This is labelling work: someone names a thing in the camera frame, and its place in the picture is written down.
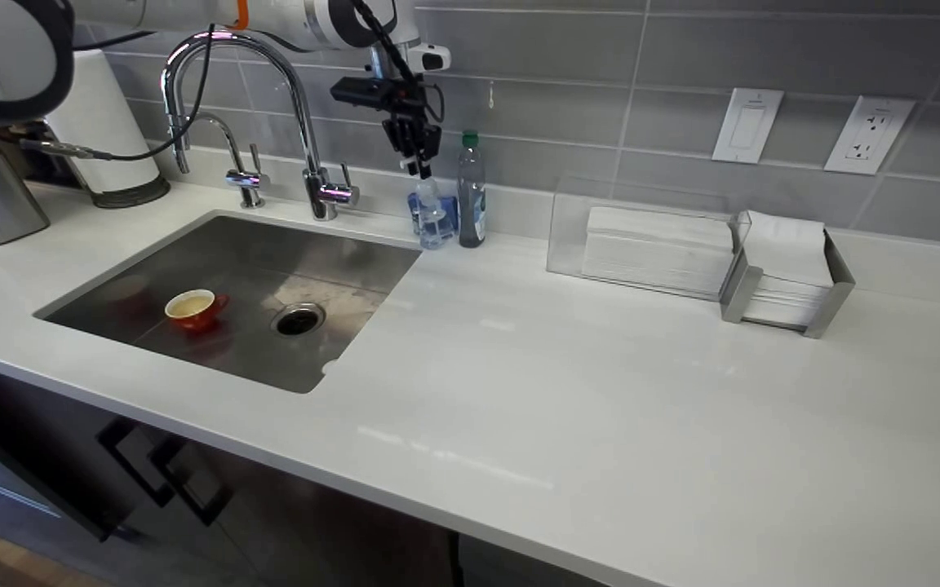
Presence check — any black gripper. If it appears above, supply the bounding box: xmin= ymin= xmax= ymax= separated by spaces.
xmin=382 ymin=102 xmax=448 ymax=183

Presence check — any clear plastic bottle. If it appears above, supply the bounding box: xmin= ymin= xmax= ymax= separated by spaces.
xmin=404 ymin=171 xmax=459 ymax=252

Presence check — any dish soap bottle green cap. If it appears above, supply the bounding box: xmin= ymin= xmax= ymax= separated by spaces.
xmin=454 ymin=126 xmax=492 ymax=252

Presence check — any tall chrome faucet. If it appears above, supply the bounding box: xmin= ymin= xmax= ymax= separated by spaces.
xmin=155 ymin=25 xmax=362 ymax=221

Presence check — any small chrome faucet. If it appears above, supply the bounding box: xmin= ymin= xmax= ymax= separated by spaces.
xmin=189 ymin=108 xmax=270 ymax=212

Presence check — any stainless steel sink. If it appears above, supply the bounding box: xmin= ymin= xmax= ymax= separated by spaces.
xmin=31 ymin=212 xmax=425 ymax=396

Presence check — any clear acrylic box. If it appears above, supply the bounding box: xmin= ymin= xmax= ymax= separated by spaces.
xmin=546 ymin=192 xmax=740 ymax=302

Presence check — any red cup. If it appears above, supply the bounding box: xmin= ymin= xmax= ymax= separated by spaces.
xmin=161 ymin=285 xmax=226 ymax=336

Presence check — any metal paper towel holder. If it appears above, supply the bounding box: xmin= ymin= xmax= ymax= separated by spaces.
xmin=83 ymin=169 xmax=175 ymax=212

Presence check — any white paper towel roll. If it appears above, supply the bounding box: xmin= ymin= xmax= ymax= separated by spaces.
xmin=42 ymin=44 xmax=168 ymax=200

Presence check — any white napkin stack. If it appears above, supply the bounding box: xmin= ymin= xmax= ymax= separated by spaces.
xmin=732 ymin=207 xmax=831 ymax=330

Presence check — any metal napkin holder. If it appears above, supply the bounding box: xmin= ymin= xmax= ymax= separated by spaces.
xmin=718 ymin=207 xmax=858 ymax=343

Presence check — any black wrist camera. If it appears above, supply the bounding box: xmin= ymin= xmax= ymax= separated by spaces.
xmin=325 ymin=70 xmax=430 ymax=114

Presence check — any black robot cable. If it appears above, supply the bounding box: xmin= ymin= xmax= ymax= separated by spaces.
xmin=0 ymin=19 xmax=217 ymax=167

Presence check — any white light switch plate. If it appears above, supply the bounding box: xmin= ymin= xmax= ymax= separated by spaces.
xmin=707 ymin=83 xmax=787 ymax=167

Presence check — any black cabinet handle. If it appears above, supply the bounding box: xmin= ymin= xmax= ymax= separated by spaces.
xmin=93 ymin=413 xmax=180 ymax=508
xmin=150 ymin=433 xmax=238 ymax=528

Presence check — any white wall outlet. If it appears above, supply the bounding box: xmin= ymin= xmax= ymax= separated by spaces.
xmin=822 ymin=95 xmax=918 ymax=179

